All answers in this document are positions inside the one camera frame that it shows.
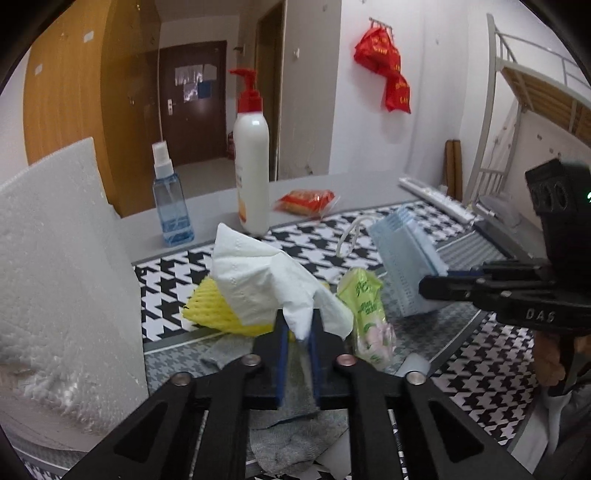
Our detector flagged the red snack packet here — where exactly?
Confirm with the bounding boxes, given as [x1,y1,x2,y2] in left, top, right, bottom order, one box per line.
[273,189,339,218]

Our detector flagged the dark brown door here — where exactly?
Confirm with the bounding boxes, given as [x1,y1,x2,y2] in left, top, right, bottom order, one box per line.
[158,41,228,167]

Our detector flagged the wooden wardrobe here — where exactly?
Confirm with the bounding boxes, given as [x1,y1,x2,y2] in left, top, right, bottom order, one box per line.
[23,0,161,217]

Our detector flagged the blue spray bottle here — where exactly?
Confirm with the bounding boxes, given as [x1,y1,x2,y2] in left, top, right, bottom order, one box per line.
[152,141,194,247]

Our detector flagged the green tissue pack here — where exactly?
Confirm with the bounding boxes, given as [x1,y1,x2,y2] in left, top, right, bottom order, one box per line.
[337,268,397,371]

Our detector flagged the white foam box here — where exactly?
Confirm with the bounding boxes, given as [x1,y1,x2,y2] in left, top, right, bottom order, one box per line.
[1,139,147,451]

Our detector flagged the yellow foam net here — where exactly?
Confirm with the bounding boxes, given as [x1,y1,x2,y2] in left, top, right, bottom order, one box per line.
[182,276,273,337]

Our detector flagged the red hanging bag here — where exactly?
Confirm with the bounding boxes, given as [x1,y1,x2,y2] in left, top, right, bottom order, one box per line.
[353,23,412,114]

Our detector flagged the grey sock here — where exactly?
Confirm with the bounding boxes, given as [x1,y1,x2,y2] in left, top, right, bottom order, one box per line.
[198,333,350,476]

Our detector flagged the metal bunk bed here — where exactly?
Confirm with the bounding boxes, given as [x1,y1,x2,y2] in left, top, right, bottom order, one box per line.
[461,7,590,223]

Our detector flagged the red fire extinguisher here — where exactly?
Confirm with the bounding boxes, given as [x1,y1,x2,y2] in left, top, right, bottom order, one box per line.
[226,131,235,161]

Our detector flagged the white tissue paper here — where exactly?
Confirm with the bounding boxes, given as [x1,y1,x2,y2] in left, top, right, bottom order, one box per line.
[211,223,353,341]

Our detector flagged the white red pump bottle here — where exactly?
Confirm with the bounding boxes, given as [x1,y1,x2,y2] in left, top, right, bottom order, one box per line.
[229,68,270,237]

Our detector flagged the person's right hand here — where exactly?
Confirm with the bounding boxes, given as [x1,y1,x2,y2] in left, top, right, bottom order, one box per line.
[533,331,566,387]

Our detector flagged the white remote control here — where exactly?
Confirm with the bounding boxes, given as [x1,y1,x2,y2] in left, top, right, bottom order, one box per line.
[399,176,477,224]

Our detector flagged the wooden boards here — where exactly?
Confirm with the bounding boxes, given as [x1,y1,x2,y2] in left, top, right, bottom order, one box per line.
[444,140,463,202]

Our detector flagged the blue face mask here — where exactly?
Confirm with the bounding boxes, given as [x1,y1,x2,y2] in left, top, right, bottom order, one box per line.
[337,206,450,318]

